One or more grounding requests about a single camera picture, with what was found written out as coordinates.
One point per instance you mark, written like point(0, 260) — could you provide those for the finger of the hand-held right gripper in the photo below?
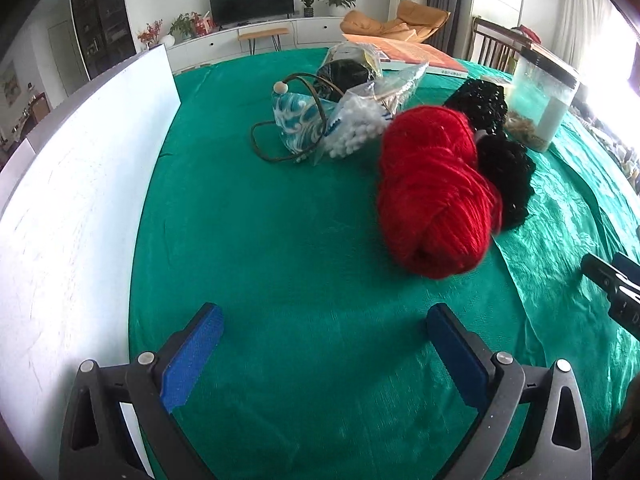
point(629, 266)
point(602, 272)

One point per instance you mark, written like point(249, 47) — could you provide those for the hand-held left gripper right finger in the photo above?
point(457, 355)

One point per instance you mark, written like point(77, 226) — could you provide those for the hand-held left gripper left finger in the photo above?
point(192, 355)

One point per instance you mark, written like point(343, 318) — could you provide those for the black knitted yarn piece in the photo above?
point(477, 102)
point(505, 175)

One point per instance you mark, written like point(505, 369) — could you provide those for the red yarn ball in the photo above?
point(435, 185)

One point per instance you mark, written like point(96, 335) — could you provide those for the clear plastic bag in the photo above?
point(402, 85)

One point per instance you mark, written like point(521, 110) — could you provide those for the black roll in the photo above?
point(345, 70)

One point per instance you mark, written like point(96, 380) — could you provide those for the green tablecloth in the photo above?
point(280, 240)

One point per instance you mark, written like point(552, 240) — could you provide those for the clear plastic jar black lid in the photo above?
point(535, 105)

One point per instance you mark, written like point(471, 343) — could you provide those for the white board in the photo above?
point(75, 210)

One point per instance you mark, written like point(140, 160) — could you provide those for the white sheer curtain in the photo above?
point(590, 25)

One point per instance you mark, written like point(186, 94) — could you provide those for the red cloth on chair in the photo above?
point(530, 34)

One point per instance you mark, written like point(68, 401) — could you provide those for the dark wooden chair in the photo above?
point(492, 40)

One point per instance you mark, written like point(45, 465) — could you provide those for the orange book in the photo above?
point(425, 55)

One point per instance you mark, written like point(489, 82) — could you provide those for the round white vase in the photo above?
point(169, 40)

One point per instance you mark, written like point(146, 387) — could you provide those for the red flowers in vase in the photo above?
point(150, 35)

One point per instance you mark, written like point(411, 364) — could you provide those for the orange lounge chair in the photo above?
point(395, 22)

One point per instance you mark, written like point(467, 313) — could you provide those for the wooden stool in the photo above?
point(262, 32)

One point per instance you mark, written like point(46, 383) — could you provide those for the bushy green potted plant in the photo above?
point(182, 25)

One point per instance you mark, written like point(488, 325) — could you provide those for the red gift box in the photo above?
point(202, 25)

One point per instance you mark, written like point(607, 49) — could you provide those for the white tv cabinet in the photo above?
point(310, 30)

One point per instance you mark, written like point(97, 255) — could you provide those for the dark display cabinet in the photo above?
point(100, 15)

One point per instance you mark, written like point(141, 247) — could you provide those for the black television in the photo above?
point(250, 2)

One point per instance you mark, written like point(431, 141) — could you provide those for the small potted plant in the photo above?
point(308, 6)

